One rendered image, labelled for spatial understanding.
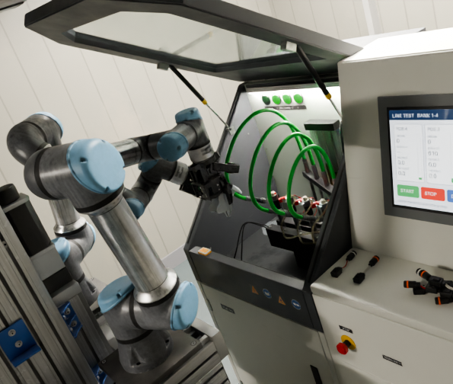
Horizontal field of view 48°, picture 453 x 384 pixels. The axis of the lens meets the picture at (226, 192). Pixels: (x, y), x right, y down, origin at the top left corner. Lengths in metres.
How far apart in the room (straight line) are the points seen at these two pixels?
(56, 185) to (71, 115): 2.48
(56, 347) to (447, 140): 1.16
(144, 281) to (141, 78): 2.70
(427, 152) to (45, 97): 2.59
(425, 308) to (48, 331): 0.98
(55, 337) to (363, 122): 1.05
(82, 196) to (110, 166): 0.08
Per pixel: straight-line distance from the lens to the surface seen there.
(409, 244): 1.58
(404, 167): 1.50
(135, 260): 1.17
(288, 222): 1.96
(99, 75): 3.64
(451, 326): 1.36
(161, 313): 1.25
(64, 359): 1.52
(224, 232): 2.18
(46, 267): 1.51
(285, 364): 2.04
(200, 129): 1.47
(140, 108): 3.77
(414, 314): 1.41
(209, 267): 2.02
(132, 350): 1.41
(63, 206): 1.84
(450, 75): 1.40
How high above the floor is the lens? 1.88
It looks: 22 degrees down
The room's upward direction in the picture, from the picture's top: 20 degrees counter-clockwise
